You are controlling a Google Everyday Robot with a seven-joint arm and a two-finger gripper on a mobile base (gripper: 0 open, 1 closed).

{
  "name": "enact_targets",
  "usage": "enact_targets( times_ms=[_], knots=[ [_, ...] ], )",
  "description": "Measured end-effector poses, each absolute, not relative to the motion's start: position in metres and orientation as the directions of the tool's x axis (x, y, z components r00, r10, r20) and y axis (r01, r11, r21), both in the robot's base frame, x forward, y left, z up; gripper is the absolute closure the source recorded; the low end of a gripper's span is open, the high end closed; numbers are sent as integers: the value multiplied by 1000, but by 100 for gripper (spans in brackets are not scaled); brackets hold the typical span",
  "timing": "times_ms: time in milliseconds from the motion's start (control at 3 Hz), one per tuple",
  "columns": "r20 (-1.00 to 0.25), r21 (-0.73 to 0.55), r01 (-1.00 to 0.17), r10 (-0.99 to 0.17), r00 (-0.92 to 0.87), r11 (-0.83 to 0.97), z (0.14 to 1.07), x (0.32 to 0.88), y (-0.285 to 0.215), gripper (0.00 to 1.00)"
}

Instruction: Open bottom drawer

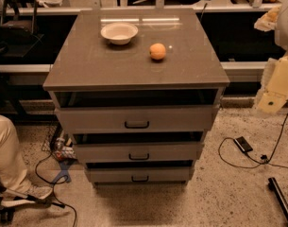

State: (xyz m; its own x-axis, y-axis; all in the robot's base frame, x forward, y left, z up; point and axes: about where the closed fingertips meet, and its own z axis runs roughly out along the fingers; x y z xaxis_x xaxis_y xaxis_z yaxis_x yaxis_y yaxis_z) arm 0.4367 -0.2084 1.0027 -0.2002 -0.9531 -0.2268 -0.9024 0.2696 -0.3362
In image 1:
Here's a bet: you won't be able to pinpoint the black floor cable right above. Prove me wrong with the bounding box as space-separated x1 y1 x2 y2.
217 104 288 171

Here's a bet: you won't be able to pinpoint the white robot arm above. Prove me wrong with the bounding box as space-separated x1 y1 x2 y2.
254 0 288 114

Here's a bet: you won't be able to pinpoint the person leg beige trousers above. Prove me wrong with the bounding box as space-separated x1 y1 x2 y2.
0 115 31 193

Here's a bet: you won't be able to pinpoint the office chair base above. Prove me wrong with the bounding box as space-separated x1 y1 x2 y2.
0 184 65 224

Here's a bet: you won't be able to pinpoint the black bar on floor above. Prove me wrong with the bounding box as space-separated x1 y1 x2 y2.
268 177 288 221

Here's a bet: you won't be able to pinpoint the black floor cable left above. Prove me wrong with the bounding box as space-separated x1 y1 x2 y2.
34 153 78 227

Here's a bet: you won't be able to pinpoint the white bowl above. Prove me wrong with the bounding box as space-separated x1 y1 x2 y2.
101 23 138 45

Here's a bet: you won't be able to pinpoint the black phone device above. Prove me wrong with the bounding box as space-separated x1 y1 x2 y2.
234 136 253 153

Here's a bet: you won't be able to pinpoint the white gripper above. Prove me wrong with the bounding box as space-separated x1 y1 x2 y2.
256 55 288 114

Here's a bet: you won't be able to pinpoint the black floor cable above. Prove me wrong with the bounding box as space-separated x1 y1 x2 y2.
217 104 288 171
34 153 78 227

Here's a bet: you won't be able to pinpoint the grey sneaker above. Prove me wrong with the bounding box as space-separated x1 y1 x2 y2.
1 184 52 207

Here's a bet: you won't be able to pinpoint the orange fruit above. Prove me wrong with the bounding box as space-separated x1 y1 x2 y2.
149 44 166 61

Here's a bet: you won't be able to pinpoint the black chair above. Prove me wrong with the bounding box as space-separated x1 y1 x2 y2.
0 0 42 58

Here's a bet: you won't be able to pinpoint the grey drawer cabinet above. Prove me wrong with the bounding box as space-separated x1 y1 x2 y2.
42 8 230 185

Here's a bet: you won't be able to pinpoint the grey drawer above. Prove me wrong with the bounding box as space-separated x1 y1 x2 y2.
74 142 204 163
85 166 194 184
55 105 219 134

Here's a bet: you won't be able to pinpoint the blue clamp tool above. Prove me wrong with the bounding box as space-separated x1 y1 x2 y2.
52 159 75 184

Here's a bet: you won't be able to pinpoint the clutter beside cabinet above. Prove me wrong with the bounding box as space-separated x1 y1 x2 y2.
42 123 76 162

